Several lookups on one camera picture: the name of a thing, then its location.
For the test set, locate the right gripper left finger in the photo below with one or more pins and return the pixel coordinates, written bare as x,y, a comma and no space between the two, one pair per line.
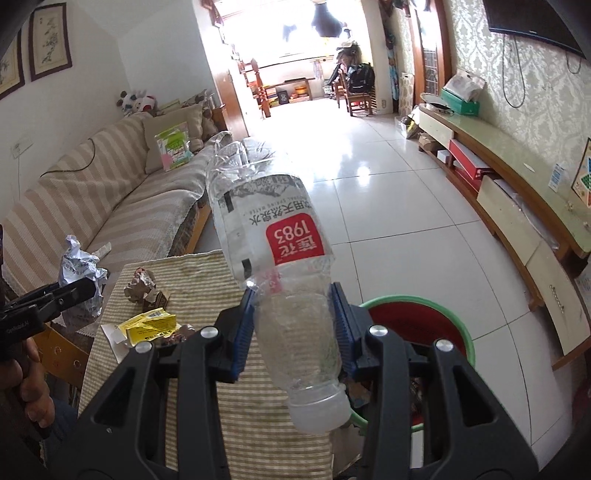
156,416

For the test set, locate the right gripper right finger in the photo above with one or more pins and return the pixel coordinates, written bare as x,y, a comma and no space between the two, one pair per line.
432,416

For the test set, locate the grey white paper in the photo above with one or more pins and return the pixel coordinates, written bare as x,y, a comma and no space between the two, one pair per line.
76,264

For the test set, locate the brown paper ball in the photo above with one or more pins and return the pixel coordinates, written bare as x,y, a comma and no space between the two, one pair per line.
140,286

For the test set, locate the dark brown cigarette pack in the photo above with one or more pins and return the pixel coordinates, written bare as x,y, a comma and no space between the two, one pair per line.
155,299

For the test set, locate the clear plastic water bottle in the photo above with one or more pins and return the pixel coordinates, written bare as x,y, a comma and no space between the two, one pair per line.
274,245

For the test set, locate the green red trash bin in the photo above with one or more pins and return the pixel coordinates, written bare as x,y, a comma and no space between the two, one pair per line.
415,319

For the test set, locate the person's left hand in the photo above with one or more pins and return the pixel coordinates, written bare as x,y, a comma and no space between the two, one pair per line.
33,389

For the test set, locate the torn yellow white box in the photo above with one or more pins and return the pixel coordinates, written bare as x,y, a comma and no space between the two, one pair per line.
144,327

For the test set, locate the striped green tablecloth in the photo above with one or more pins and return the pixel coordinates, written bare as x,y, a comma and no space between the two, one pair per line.
260,440

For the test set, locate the striped beige sofa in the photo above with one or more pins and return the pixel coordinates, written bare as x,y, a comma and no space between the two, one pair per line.
99,192

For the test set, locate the green pink snack bag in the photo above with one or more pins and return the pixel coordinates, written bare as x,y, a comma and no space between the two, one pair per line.
173,146

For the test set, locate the beige sofa cushion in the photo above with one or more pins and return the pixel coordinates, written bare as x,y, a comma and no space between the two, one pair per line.
192,116

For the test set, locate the long wooden tv cabinet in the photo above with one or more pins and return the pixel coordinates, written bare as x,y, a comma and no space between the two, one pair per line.
545,231

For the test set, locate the left framed picture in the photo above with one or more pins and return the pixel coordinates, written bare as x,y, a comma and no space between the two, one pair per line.
11,71

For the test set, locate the framed picture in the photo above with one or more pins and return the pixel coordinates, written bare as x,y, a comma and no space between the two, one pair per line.
11,71
48,42

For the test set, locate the right framed picture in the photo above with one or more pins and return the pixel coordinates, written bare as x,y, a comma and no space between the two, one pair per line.
48,42

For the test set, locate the chinese checkers board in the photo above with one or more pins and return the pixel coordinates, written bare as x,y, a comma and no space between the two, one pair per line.
581,184

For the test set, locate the wooden dining chair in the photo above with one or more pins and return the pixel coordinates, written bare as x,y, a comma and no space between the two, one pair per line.
355,102

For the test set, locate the white wall socket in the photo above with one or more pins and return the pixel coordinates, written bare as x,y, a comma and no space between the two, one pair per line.
21,146

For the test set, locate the wall mounted black television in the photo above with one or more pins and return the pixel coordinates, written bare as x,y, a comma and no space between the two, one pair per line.
535,19

